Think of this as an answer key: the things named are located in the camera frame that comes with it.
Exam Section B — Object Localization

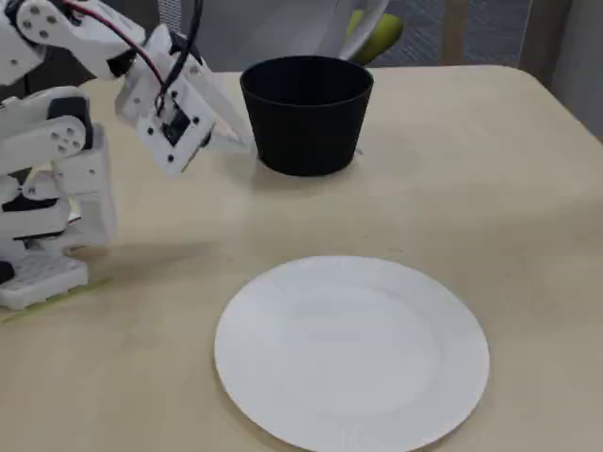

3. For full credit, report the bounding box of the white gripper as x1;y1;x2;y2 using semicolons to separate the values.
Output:
114;23;252;155

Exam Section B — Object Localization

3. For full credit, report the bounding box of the black pot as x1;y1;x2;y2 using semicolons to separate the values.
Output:
238;55;376;178

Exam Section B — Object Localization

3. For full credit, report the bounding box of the white plate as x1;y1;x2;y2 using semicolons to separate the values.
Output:
214;255;491;452

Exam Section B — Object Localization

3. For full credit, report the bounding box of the white mesh panel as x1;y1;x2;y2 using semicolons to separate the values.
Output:
157;0;199;39

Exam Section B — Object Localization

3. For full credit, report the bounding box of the green white office chair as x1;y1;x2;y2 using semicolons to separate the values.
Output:
319;0;404;65

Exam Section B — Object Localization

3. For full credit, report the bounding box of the green tape strip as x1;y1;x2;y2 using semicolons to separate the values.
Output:
0;276;114;324

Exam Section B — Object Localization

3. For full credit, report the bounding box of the wooden leg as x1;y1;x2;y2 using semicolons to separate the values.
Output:
445;0;467;65

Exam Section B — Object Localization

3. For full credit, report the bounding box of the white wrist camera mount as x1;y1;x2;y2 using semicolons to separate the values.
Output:
134;74;216;179

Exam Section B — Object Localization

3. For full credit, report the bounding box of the red gripper servo wire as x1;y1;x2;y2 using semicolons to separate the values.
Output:
60;0;169;103

